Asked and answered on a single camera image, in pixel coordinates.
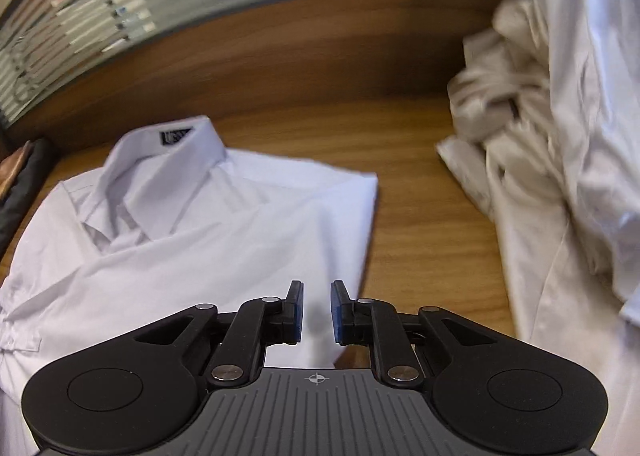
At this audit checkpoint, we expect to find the beige crumpled garment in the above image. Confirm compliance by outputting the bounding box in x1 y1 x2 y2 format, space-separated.
435 0 640 456

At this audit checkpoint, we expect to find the dark grey folded garment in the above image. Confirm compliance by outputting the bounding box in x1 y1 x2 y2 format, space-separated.
0 139 58 257

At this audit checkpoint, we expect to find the brown satin folded cloth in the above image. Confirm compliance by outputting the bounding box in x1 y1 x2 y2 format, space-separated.
0 146 33 197

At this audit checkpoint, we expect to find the white collared dress shirt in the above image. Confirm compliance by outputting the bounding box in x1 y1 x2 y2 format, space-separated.
0 115 380 456

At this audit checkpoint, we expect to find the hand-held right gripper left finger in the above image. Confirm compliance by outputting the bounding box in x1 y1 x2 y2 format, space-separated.
134 279 305 385

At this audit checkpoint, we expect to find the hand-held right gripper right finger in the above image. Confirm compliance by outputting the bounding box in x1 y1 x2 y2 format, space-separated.
330 280 498 385

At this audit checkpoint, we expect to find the crumpled white shirt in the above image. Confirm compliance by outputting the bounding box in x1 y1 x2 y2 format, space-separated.
510 0 640 327

